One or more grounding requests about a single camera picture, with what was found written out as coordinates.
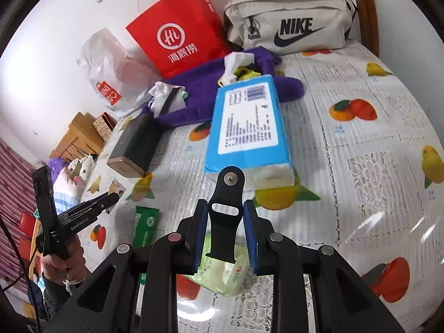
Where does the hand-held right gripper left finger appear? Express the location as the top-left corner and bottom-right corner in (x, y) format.
(47, 199), (209, 333)

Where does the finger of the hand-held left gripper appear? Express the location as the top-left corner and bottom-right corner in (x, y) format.
(57, 192), (120, 216)

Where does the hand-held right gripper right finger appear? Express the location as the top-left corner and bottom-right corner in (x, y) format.
(243, 199), (405, 333)

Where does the green tissue packet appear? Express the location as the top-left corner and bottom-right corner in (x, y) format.
(184, 232), (250, 297)

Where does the person's left forearm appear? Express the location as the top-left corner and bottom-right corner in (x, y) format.
(41, 277), (75, 323)

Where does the person's left hand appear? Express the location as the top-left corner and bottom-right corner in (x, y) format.
(42, 238), (87, 285)

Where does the blue striped cloth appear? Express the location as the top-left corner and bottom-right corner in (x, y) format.
(52, 168), (85, 212)

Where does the small printed sachet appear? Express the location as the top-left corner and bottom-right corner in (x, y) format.
(106, 178), (127, 215)

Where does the red plastic object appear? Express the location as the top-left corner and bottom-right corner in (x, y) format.
(19, 211), (39, 261)

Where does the purple plush toy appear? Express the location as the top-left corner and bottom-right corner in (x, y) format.
(47, 157), (70, 177)

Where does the red striped curtain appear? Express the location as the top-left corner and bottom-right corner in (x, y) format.
(0, 137), (42, 285)

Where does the white plush toy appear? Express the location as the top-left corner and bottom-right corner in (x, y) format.
(66, 155), (94, 184)

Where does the flat green packet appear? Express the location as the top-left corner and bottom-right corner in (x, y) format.
(133, 206), (160, 285)

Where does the black box with gold end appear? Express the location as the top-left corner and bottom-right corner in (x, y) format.
(107, 114), (165, 177)

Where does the wooden stool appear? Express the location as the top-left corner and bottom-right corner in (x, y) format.
(49, 112), (105, 162)

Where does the patterned box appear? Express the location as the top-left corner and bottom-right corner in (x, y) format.
(92, 112), (118, 137)

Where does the blue tissue pack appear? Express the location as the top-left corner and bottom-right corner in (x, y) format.
(203, 74), (295, 190)

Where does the white crumpled cloth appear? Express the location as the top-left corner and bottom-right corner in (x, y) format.
(147, 81), (188, 117)

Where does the white plastic bag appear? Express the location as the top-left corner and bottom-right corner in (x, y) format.
(76, 28), (163, 118)

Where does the purple towel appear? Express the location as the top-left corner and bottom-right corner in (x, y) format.
(140, 46), (306, 129)

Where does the fruit print sheet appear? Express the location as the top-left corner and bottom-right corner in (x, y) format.
(80, 40), (444, 333)

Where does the white crumpled tissue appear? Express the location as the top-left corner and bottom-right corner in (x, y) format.
(222, 52), (255, 84)

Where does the red paper bag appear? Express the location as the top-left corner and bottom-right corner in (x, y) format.
(125, 0), (231, 79)

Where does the beige waist bag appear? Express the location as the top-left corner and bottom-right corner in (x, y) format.
(224, 0), (358, 55)

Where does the wooden headboard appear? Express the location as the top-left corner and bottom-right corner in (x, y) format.
(347, 0), (380, 58)

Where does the black cable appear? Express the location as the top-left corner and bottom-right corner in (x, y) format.
(0, 211), (39, 292)

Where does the yellow and black strap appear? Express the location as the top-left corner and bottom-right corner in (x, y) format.
(218, 66), (261, 87)

